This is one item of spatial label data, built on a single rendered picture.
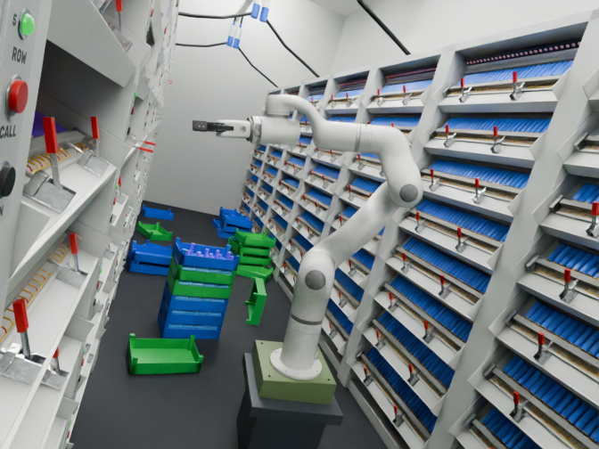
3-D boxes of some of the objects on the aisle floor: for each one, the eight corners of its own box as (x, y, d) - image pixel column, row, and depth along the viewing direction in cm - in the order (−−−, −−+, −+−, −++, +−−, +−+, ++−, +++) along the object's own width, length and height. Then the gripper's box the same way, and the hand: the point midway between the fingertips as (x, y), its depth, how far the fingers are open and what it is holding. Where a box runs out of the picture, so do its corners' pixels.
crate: (255, 306, 274) (263, 278, 270) (258, 325, 245) (266, 296, 241) (244, 303, 272) (251, 275, 269) (245, 323, 243) (253, 293, 240)
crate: (191, 348, 199) (194, 334, 198) (200, 372, 182) (203, 357, 181) (127, 348, 184) (129, 333, 183) (129, 374, 167) (133, 357, 166)
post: (53, 508, 106) (209, -279, 75) (43, 542, 98) (215, -330, 67) (-37, 512, 99) (94, -354, 68) (-57, 551, 91) (83, -422, 60)
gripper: (247, 117, 134) (191, 112, 128) (258, 117, 118) (194, 112, 113) (246, 140, 135) (191, 136, 130) (257, 142, 120) (193, 139, 114)
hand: (199, 126), depth 122 cm, fingers open, 3 cm apart
